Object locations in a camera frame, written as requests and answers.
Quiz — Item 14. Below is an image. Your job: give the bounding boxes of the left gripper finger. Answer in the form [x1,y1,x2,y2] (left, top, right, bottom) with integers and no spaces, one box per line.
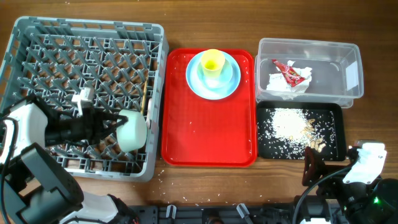
[99,111,128,128]
[96,126,117,144]

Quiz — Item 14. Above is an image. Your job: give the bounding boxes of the green bowl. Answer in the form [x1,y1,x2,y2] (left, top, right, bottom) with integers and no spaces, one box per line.
[116,110,147,152]

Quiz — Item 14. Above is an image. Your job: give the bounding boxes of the white plastic fork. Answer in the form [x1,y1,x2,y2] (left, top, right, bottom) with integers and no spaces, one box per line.
[146,98,153,129]

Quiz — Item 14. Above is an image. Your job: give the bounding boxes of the wooden chopstick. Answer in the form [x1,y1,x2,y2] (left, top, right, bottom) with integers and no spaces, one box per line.
[141,77,149,115]

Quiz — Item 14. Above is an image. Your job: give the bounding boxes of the rice and food scraps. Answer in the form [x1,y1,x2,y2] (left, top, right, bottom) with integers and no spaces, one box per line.
[257,108,337,161]

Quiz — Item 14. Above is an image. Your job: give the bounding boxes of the red snack wrapper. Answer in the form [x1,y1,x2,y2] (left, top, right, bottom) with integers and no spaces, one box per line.
[272,59,305,87]

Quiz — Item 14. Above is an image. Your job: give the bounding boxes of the white paper napkin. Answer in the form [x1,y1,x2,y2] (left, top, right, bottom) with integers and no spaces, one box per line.
[266,60,312,93]

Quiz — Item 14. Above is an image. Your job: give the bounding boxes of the yellow plastic cup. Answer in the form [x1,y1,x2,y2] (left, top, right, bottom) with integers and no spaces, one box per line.
[200,49,226,78]

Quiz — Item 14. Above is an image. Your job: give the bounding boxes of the light blue bowl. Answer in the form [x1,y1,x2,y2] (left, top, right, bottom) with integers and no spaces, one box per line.
[198,60,233,89]

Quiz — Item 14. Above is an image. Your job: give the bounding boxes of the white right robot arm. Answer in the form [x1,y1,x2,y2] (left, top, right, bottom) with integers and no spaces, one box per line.
[292,140,397,223]

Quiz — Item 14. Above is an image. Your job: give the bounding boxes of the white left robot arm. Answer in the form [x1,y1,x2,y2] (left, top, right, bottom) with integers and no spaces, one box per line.
[1,95,147,223]

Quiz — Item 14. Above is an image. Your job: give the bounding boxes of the black waste tray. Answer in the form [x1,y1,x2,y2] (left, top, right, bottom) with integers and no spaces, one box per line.
[256,101,346,161]

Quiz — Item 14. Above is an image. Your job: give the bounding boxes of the grey dishwasher rack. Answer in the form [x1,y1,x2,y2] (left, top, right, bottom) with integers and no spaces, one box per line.
[1,16,169,182]

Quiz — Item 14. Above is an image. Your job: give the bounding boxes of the red plastic tray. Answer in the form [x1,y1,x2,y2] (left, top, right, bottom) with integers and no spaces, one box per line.
[161,49,258,167]

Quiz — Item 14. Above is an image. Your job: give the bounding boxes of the light blue plate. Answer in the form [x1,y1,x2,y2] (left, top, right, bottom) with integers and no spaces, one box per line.
[185,51,241,100]

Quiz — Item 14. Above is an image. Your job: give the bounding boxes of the clear plastic bin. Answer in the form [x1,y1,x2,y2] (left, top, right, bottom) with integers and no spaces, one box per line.
[254,38,364,108]

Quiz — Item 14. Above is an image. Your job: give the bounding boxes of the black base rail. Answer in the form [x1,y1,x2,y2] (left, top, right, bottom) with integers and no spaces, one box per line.
[130,203,293,224]

